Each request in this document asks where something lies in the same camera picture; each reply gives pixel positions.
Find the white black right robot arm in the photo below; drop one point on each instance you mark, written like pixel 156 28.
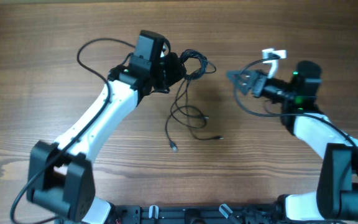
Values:
pixel 336 198

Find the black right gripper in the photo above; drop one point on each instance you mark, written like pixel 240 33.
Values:
pixel 254 81

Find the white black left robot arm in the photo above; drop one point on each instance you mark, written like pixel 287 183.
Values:
pixel 60 175

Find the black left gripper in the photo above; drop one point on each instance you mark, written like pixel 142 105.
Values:
pixel 179 70

